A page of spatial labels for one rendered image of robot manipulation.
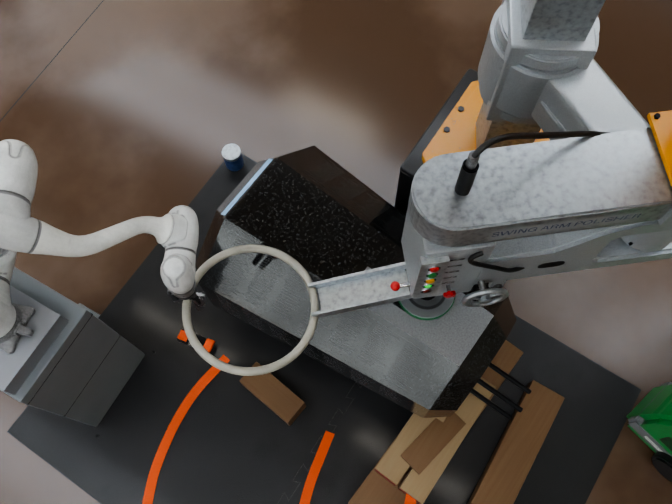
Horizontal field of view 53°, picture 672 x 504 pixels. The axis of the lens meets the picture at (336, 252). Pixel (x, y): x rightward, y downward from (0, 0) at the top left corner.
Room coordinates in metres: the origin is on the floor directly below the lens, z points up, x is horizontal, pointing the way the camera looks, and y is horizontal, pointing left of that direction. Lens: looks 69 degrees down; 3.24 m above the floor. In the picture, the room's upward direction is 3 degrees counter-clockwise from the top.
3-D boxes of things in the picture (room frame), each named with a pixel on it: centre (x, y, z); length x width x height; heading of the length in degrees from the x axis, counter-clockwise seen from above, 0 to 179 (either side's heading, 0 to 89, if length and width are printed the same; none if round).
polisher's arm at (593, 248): (0.77, -0.72, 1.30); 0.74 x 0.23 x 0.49; 95
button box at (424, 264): (0.63, -0.27, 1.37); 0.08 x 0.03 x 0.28; 95
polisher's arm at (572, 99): (1.21, -0.79, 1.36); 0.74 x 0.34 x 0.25; 26
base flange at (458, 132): (1.39, -0.70, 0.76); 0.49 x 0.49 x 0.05; 54
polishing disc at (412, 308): (0.75, -0.33, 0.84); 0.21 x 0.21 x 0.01
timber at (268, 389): (0.52, 0.33, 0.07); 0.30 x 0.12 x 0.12; 48
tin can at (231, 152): (1.78, 0.52, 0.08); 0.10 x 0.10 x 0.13
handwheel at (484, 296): (0.64, -0.46, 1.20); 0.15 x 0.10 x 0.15; 95
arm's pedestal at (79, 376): (0.69, 1.23, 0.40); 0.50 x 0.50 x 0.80; 58
